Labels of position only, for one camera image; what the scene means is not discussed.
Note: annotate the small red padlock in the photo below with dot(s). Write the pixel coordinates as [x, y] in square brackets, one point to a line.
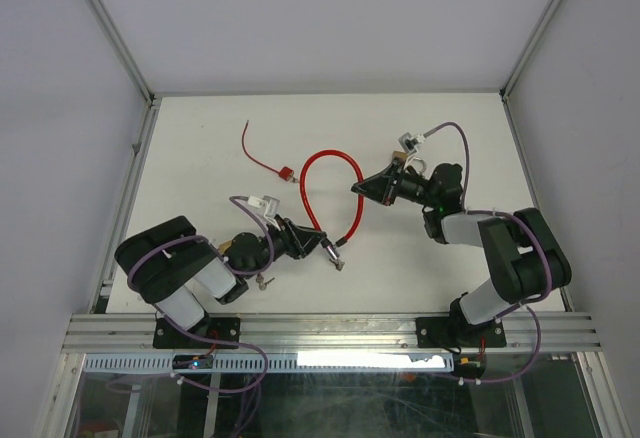
[286, 174]

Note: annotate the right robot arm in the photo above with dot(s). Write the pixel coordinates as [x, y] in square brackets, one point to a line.
[524, 260]

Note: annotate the medium brass padlock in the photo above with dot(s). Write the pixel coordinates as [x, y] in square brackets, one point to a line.
[223, 247]

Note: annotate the red cable lock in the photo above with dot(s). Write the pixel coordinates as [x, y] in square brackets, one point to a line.
[324, 194]

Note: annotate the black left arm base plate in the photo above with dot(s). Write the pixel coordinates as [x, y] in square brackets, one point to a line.
[225, 329]

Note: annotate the large brass padlock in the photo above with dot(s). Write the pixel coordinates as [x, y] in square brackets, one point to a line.
[413, 161]

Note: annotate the cable lock keys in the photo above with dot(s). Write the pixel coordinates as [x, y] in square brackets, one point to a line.
[338, 264]

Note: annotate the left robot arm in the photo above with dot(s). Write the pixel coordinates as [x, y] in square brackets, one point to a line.
[161, 261]

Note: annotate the white slotted cable duct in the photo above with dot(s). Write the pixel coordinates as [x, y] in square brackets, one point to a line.
[297, 362]

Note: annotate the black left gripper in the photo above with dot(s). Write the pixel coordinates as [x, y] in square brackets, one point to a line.
[312, 235]

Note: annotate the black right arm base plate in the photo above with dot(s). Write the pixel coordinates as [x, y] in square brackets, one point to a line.
[443, 332]

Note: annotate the aluminium mounting rail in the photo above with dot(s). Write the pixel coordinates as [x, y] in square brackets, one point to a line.
[555, 332]

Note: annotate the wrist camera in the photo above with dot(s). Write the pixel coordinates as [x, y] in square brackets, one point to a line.
[267, 207]
[411, 143]

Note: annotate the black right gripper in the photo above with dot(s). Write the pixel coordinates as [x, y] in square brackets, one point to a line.
[378, 186]

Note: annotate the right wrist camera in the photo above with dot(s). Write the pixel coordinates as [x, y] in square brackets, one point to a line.
[411, 143]

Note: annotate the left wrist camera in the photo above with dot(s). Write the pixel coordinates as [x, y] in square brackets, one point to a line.
[267, 207]

